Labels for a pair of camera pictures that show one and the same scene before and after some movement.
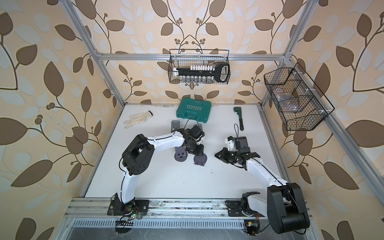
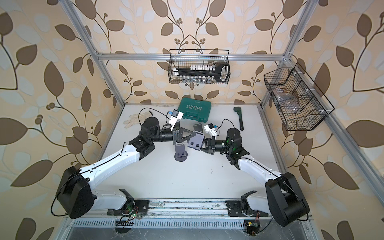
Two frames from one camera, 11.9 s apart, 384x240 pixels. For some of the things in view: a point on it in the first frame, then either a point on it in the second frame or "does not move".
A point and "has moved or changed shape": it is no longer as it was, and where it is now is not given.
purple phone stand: x=200 y=160 has moved or changed shape
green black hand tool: x=238 y=110 does not move
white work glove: x=138 y=118 does not move
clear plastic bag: x=287 y=102 does not move
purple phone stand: x=181 y=154 does not move
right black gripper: x=224 y=153 -> x=211 y=146
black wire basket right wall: x=301 y=105 does not move
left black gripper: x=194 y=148 -> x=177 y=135
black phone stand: x=199 y=125 does not move
